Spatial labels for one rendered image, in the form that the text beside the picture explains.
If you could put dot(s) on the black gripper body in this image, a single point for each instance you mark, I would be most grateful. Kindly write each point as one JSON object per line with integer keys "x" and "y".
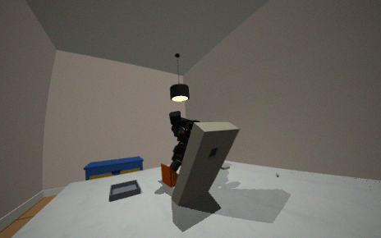
{"x": 179, "y": 133}

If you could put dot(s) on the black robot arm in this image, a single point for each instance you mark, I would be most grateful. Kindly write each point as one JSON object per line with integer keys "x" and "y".
{"x": 177, "y": 121}

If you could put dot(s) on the beige service panel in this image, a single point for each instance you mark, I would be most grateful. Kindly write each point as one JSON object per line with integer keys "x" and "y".
{"x": 206, "y": 151}

